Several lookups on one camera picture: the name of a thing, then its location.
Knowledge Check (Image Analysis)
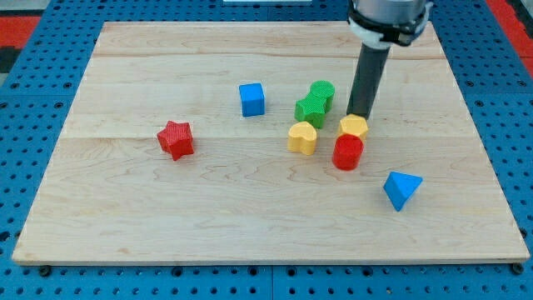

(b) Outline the blue triangle block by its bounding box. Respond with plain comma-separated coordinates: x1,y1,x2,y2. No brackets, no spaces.
383,172,423,212

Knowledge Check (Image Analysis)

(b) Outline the yellow heart block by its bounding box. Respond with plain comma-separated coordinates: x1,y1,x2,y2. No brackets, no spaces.
287,122,317,156

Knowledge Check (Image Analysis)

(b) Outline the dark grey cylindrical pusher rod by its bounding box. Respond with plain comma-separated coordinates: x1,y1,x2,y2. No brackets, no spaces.
346,44,390,119

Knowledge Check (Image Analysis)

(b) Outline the yellow hexagon block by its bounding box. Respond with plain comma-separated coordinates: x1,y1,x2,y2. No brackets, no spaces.
336,114,369,143

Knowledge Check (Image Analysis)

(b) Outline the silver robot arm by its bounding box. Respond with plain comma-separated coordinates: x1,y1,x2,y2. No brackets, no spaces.
346,0,433,119

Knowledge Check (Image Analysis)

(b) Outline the red star block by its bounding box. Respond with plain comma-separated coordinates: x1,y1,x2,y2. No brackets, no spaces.
157,121,194,161

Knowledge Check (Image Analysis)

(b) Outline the green cylinder block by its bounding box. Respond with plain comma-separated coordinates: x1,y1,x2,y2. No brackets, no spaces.
310,80,336,113

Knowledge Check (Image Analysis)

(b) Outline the green star block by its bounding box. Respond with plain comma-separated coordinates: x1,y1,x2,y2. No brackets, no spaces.
294,93,326,129

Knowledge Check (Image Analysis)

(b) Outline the red cylinder block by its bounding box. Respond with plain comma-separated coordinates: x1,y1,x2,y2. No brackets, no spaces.
332,134,364,171

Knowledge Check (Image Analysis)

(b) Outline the wooden board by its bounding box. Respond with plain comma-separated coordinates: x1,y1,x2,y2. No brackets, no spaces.
12,22,530,266

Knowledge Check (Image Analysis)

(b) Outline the blue cube block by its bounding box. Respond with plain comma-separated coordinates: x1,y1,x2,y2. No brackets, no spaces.
238,82,265,118

